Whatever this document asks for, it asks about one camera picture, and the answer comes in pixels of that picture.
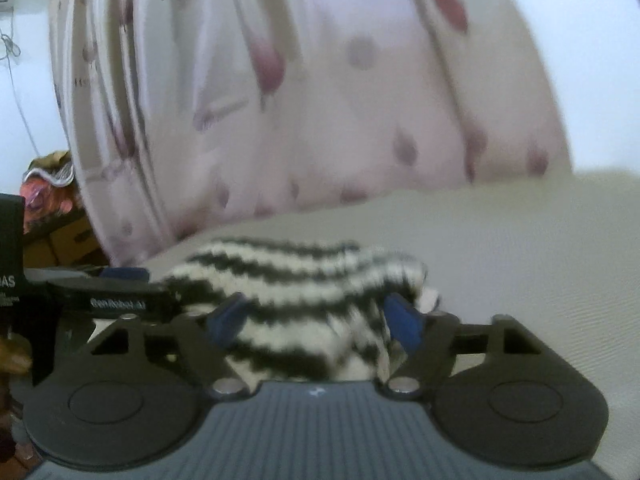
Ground brown cardboard boxes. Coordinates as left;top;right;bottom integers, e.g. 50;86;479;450
23;210;108;268

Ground grey woven mattress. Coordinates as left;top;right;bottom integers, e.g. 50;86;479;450
142;167;640;480

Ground black white striped knit cardigan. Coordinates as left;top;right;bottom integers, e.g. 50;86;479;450
160;237;440;388

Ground colourful floral bundle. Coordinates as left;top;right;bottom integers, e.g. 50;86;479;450
20;151;84;233

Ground left hand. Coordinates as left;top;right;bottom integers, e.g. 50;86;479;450
0;337;32;375

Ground pink leaf print curtain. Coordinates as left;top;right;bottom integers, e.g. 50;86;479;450
50;0;570;264

